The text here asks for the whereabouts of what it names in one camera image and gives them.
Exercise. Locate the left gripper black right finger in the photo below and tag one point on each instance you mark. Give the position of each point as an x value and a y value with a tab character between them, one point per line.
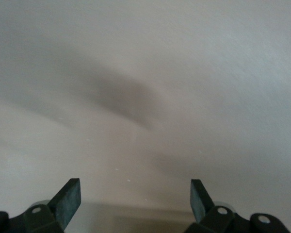
201	206

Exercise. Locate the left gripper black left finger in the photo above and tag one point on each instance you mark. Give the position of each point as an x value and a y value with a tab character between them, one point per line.
65	206

